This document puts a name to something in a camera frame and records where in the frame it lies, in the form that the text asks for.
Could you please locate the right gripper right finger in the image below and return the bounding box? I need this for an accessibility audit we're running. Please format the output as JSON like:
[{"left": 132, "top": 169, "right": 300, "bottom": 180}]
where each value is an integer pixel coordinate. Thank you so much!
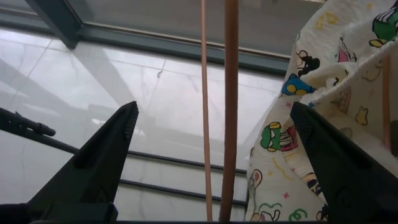
[{"left": 289, "top": 100, "right": 398, "bottom": 223}]

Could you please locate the cream printed garment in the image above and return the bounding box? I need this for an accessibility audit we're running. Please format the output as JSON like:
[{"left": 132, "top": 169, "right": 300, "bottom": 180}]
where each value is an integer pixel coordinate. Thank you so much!
[{"left": 244, "top": 0, "right": 398, "bottom": 222}]

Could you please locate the window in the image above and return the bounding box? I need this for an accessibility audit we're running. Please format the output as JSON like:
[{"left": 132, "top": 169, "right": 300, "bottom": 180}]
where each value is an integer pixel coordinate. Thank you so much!
[{"left": 0, "top": 0, "right": 327, "bottom": 77}]

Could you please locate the black clothes rack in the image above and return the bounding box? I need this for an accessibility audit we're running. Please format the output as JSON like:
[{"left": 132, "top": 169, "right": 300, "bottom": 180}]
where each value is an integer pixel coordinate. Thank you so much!
[{"left": 0, "top": 107, "right": 249, "bottom": 207}]

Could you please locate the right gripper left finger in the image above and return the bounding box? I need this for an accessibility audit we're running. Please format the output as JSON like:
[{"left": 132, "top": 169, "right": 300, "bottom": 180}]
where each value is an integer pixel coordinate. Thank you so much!
[{"left": 27, "top": 100, "right": 140, "bottom": 206}]

